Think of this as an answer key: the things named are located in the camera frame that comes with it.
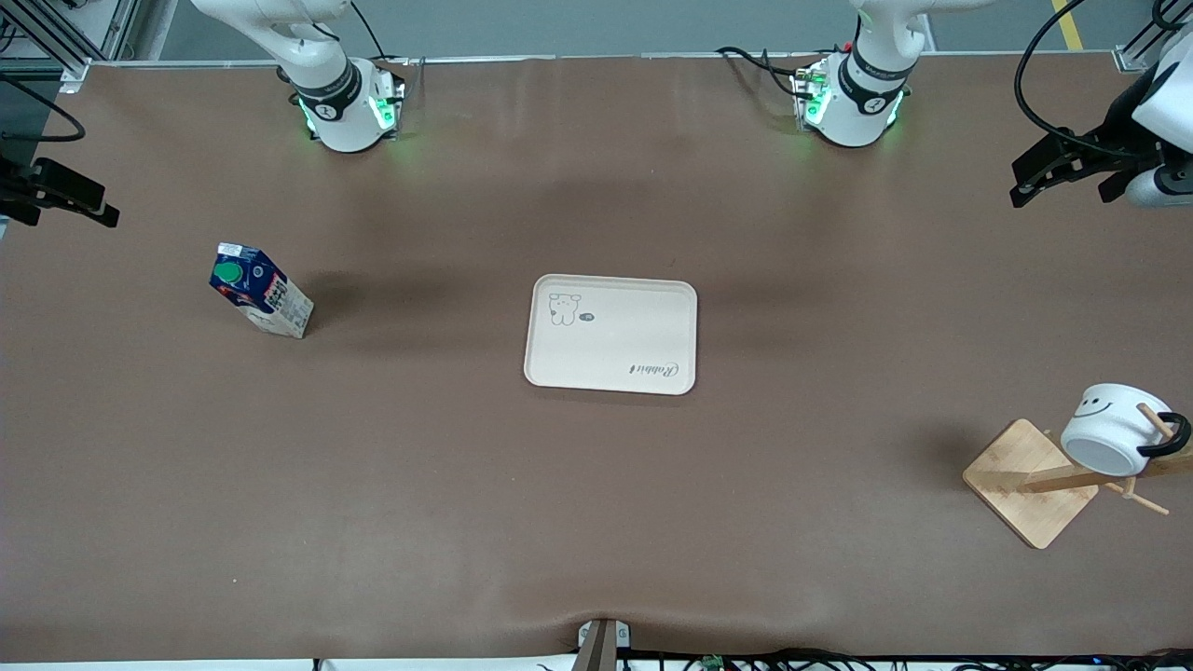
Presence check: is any blue milk carton green cap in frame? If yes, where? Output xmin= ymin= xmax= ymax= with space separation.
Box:
xmin=210 ymin=242 xmax=314 ymax=339

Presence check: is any white smiley cup black handle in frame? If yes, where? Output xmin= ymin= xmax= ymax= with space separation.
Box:
xmin=1061 ymin=384 xmax=1192 ymax=478

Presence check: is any cream rectangular rabbit tray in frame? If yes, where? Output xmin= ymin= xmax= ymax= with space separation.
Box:
xmin=524 ymin=274 xmax=698 ymax=396

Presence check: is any wooden mug rack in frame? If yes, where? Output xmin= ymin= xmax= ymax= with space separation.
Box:
xmin=963 ymin=401 xmax=1193 ymax=551

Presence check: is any brown table cover mat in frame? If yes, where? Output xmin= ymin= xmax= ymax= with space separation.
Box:
xmin=0 ymin=51 xmax=1193 ymax=664

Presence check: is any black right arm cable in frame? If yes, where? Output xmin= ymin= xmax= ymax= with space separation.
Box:
xmin=0 ymin=73 xmax=87 ymax=143

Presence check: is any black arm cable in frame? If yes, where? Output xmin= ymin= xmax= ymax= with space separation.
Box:
xmin=0 ymin=73 xmax=87 ymax=143
xmin=1014 ymin=0 xmax=1133 ymax=159

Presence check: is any aluminium frame profile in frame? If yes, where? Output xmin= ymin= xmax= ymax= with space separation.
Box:
xmin=1114 ymin=19 xmax=1193 ymax=74
xmin=0 ymin=0 xmax=141 ymax=94

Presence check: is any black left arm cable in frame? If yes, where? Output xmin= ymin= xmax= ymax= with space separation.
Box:
xmin=1014 ymin=0 xmax=1133 ymax=159

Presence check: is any black left base cable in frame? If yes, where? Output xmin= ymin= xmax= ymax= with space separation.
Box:
xmin=716 ymin=45 xmax=812 ymax=99

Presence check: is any black base cable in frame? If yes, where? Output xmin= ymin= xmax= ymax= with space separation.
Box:
xmin=350 ymin=0 xmax=411 ymax=66
xmin=716 ymin=45 xmax=812 ymax=99

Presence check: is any black right base cable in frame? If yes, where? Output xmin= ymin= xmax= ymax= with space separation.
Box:
xmin=350 ymin=0 xmax=411 ymax=66

